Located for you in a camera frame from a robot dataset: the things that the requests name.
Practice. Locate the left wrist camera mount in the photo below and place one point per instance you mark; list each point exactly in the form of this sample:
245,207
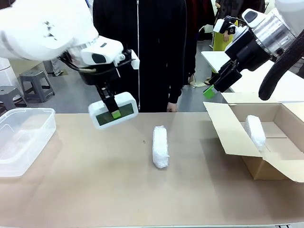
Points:
123,57

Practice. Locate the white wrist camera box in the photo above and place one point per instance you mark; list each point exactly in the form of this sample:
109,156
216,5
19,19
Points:
135,60
218,25

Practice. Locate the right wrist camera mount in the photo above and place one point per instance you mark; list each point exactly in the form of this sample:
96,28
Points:
240,34

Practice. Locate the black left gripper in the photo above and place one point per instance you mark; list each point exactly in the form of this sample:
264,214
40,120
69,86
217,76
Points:
99,77

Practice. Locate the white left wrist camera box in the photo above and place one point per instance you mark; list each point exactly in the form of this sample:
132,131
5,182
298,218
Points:
135,60

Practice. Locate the background person's legs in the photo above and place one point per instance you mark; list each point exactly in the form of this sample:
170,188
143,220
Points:
57,67

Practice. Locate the background person dark clothes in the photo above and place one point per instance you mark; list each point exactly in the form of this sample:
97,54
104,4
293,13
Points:
223,7

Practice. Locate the open cardboard box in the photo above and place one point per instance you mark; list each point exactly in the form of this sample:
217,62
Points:
237,142

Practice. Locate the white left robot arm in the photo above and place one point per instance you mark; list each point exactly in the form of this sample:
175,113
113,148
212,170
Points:
35,28

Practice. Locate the person's left hand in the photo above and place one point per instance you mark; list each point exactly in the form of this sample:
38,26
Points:
172,107

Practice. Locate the bubble-wrapped clock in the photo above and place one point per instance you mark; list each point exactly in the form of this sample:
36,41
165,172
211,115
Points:
160,147
255,133

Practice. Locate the person's black jacket torso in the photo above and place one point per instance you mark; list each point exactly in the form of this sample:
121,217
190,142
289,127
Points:
154,47

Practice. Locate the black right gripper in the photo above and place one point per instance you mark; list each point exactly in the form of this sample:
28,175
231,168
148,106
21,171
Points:
247,52

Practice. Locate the background person dark red top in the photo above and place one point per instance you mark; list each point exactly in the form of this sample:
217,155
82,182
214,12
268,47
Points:
202,14

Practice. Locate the clear plastic container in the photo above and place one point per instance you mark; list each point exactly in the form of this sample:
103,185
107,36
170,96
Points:
23,142

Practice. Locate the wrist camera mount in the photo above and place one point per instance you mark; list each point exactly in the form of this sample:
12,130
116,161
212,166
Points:
240,34
123,57

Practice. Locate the white unwrapped digital clock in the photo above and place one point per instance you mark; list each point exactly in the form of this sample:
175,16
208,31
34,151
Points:
128,104

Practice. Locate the white cylindrical machine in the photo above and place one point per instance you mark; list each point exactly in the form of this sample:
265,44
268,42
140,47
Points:
4,71

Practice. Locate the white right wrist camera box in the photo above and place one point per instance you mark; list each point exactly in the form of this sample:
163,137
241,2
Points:
218,25

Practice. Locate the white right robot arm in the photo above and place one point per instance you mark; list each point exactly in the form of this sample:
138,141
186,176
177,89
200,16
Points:
273,31

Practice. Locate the grey plastic stool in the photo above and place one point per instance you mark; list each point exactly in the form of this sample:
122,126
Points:
9,91
35,76

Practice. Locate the person's left forearm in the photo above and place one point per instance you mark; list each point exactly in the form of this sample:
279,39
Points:
180,85

